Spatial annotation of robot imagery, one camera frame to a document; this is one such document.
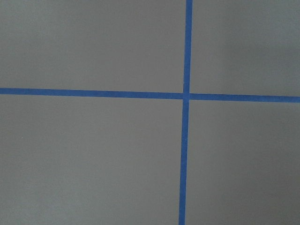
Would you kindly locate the crossing blue tape strip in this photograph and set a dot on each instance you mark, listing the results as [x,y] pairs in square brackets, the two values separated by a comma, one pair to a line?
[185,112]

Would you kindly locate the long blue tape strip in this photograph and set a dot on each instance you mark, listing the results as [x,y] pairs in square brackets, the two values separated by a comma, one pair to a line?
[149,95]

